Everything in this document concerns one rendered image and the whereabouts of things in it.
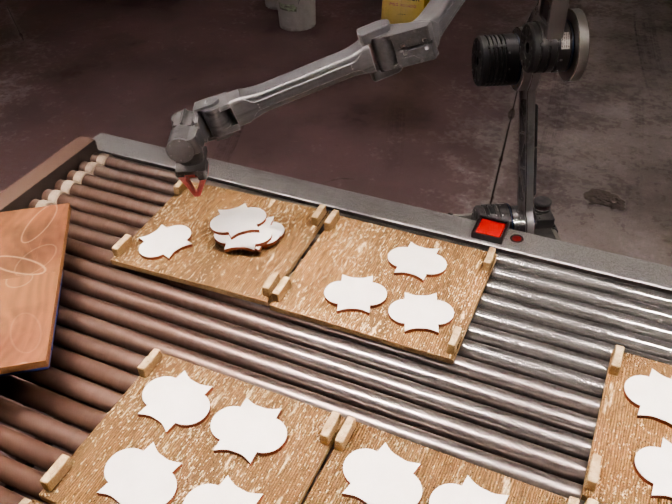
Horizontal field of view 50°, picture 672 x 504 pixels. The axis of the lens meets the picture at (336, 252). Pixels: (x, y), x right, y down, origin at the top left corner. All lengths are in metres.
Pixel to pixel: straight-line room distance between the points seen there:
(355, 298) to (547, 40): 0.97
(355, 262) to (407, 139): 2.32
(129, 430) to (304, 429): 0.32
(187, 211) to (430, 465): 0.92
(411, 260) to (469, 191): 1.92
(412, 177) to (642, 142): 1.25
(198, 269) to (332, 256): 0.31
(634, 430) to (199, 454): 0.77
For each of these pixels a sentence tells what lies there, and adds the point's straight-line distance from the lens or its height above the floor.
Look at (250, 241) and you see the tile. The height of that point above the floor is 0.97.
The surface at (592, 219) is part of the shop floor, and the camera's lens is 3.47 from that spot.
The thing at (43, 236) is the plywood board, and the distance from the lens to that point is 1.71.
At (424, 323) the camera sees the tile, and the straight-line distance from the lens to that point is 1.49.
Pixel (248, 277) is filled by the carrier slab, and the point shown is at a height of 0.94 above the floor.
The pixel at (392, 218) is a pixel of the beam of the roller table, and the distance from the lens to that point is 1.81.
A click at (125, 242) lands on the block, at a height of 0.96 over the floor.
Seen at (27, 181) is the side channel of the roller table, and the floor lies 0.95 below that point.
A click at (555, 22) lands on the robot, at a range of 2.12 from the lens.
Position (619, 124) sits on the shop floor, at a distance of 4.26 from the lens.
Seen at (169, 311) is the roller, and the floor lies 0.92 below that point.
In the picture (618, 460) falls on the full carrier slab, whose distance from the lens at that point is 1.36.
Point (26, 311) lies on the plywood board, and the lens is 1.53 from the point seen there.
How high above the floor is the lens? 2.01
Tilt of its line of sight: 40 degrees down
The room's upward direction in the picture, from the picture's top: 2 degrees counter-clockwise
